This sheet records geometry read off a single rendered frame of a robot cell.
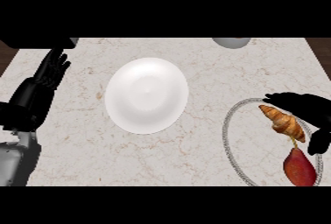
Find white bowl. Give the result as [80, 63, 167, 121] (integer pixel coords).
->
[212, 37, 253, 50]

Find red sweet potato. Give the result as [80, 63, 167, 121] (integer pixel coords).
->
[283, 147, 318, 187]

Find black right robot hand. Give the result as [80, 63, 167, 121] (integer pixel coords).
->
[262, 92, 331, 156]

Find golden brown croissant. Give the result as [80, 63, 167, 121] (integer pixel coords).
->
[257, 104, 306, 144]

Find white oval plate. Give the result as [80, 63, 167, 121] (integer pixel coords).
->
[104, 57, 191, 135]

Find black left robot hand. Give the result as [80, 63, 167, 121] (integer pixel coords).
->
[0, 47, 73, 133]

